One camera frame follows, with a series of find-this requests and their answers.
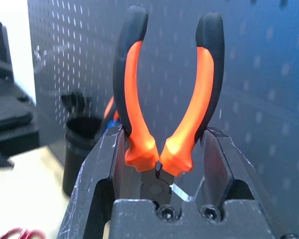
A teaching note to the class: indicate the dark grey pegboard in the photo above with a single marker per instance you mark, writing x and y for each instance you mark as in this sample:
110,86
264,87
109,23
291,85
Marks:
264,49

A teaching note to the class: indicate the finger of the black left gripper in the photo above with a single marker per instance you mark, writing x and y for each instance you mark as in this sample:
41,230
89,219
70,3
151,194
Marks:
0,49
10,119

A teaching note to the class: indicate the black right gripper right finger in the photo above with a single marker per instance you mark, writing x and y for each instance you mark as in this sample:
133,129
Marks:
221,161

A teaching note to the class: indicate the orange black screwdriver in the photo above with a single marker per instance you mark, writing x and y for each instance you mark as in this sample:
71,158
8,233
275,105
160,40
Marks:
109,109

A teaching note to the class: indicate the orange black long-nose pliers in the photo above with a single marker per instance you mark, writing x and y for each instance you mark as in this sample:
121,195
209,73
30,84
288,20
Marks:
134,99

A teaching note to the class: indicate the black plastic cup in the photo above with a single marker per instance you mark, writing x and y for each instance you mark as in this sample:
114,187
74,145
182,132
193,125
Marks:
74,161

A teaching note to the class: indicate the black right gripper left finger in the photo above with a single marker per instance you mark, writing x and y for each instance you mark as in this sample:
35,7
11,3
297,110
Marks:
94,174

